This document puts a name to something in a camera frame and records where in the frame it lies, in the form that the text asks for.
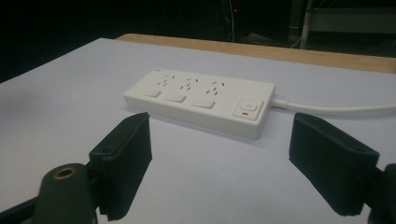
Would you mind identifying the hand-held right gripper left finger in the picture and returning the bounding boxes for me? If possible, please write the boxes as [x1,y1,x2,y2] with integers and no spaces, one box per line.
[88,112,153,222]

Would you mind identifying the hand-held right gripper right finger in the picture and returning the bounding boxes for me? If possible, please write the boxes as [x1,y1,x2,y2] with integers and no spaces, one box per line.
[288,112,381,217]

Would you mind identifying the white power strip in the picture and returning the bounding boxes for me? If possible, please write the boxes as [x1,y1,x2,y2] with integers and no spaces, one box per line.
[122,68,276,141]

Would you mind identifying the metal stand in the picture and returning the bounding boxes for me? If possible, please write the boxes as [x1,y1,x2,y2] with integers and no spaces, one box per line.
[289,0,396,49]

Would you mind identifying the white power cable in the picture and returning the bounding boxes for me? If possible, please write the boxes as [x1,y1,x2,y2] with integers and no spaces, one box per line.
[272,98,396,115]

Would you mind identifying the thin dark cable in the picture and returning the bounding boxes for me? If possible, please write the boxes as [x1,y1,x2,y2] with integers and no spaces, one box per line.
[228,0,235,43]

